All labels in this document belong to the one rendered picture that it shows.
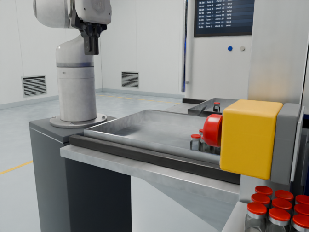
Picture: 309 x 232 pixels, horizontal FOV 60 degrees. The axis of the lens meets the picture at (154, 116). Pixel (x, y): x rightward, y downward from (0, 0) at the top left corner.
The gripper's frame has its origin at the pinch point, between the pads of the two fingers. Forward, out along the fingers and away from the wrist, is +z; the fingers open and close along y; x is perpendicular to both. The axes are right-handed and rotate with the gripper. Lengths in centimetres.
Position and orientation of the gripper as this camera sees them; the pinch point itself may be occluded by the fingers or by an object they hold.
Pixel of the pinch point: (91, 46)
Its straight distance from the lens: 67.7
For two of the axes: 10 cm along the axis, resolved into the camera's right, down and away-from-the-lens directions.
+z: 0.0, 9.7, 2.3
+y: 5.1, -2.0, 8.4
